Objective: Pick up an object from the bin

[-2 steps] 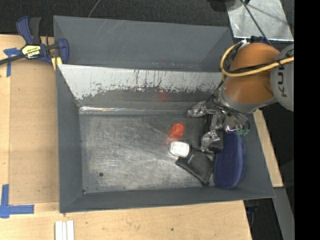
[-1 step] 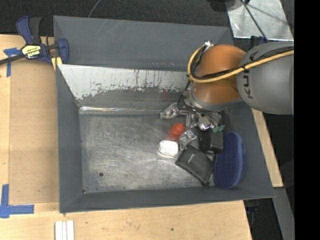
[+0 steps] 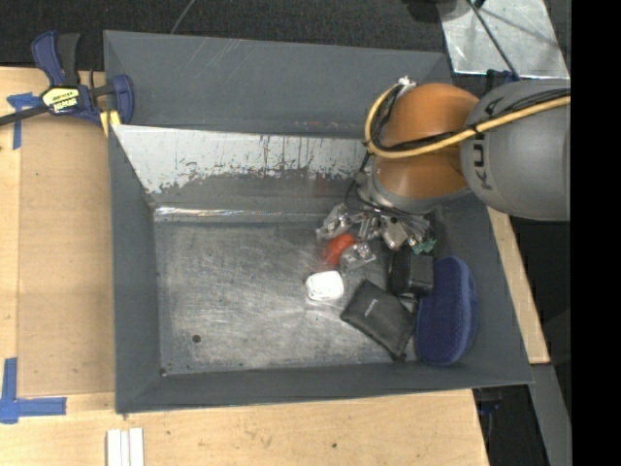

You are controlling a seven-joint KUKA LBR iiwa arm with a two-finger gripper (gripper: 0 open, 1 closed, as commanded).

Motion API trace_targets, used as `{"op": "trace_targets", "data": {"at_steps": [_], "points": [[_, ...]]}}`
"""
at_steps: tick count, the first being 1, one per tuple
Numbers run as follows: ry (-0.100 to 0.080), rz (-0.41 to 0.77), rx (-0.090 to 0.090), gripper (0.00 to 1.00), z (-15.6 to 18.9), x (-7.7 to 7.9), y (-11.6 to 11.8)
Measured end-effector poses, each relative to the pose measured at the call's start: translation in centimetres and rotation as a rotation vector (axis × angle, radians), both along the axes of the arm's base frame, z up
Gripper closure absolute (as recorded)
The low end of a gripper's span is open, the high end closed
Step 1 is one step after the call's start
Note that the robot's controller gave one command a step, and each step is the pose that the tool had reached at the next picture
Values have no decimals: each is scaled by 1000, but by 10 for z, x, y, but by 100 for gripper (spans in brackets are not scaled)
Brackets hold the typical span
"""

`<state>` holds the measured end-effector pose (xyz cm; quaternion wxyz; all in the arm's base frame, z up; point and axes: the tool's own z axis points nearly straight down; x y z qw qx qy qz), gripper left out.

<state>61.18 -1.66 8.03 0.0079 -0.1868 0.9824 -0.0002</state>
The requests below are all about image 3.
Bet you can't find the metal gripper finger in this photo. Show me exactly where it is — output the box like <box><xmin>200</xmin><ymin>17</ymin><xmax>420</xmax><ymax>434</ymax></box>
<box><xmin>339</xmin><ymin>242</ymin><xmax>378</xmax><ymax>272</ymax></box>
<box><xmin>315</xmin><ymin>203</ymin><xmax>363</xmax><ymax>242</ymax></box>

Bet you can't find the red-orange toy fruit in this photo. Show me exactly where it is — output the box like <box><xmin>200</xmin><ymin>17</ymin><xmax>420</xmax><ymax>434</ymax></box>
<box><xmin>321</xmin><ymin>233</ymin><xmax>358</xmax><ymax>268</ymax></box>

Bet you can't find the black box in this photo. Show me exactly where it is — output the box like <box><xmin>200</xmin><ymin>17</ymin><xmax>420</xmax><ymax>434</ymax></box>
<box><xmin>387</xmin><ymin>249</ymin><xmax>436</xmax><ymax>298</ymax></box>

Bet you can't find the white plastic case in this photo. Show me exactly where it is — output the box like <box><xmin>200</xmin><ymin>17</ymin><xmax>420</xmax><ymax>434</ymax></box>
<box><xmin>305</xmin><ymin>270</ymin><xmax>345</xmax><ymax>303</ymax></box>

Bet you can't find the black fabric pouch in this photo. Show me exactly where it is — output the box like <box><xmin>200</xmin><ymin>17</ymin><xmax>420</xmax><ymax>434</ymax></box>
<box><xmin>339</xmin><ymin>279</ymin><xmax>418</xmax><ymax>362</ymax></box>

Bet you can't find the blue slipper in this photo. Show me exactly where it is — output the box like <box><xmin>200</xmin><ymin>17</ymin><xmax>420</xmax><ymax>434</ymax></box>
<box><xmin>414</xmin><ymin>254</ymin><xmax>480</xmax><ymax>367</ymax></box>

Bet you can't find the grey metal bin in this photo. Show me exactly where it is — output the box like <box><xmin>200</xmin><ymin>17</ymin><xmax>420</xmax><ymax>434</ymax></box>
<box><xmin>102</xmin><ymin>29</ymin><xmax>536</xmax><ymax>415</ymax></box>

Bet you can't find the pale wood board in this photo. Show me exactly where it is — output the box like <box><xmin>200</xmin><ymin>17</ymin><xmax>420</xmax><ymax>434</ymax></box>
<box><xmin>16</xmin><ymin>122</ymin><xmax>118</xmax><ymax>398</ymax></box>

